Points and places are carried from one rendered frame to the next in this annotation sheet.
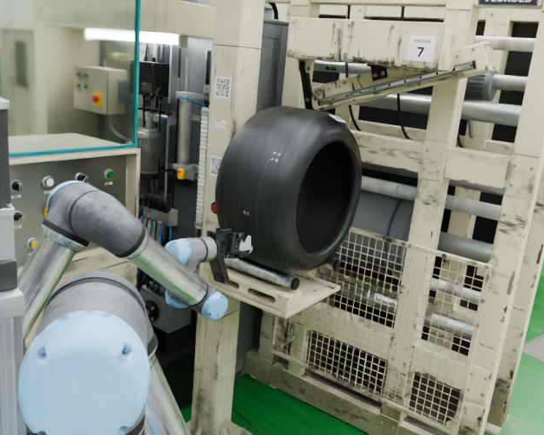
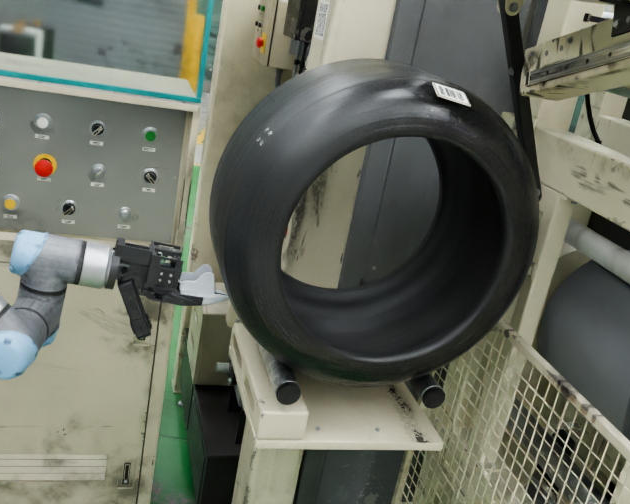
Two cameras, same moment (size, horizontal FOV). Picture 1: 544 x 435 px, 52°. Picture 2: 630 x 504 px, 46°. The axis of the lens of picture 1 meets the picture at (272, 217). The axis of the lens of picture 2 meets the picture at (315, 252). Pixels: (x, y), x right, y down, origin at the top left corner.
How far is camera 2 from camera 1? 1.16 m
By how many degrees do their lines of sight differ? 36
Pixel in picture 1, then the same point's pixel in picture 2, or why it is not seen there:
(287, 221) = (257, 264)
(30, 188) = (14, 124)
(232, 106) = (322, 54)
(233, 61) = not seen: outside the picture
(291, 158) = (285, 144)
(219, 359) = (254, 480)
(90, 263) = not seen: hidden behind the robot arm
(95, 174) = (125, 130)
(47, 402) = not seen: outside the picture
